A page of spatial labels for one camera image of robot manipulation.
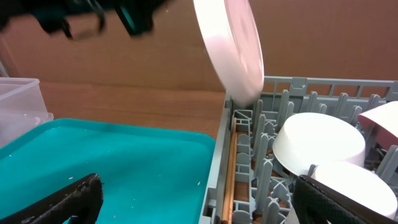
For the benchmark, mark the white plate with food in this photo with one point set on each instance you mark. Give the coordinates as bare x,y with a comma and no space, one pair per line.
229,31

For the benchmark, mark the white bowl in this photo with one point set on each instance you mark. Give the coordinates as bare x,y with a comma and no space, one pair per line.
307,139

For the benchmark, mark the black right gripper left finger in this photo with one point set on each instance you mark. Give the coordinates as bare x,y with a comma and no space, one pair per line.
79,202

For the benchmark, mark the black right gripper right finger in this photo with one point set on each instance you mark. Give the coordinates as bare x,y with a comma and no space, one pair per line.
315,203

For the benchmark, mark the teal plastic tray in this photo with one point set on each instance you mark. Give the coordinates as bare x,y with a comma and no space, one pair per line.
149,175

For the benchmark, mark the grey dishwasher rack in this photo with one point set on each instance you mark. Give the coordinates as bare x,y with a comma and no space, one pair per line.
252,131

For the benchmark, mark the clear plastic bin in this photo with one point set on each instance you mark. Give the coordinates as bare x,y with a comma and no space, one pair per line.
22,107

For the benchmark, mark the pink bowl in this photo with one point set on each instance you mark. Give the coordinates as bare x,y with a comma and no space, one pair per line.
384,119

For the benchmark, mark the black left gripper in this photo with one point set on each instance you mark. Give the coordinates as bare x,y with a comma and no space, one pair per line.
135,15

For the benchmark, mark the wooden chopstick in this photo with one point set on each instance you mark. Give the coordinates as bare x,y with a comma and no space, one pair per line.
231,196
224,214

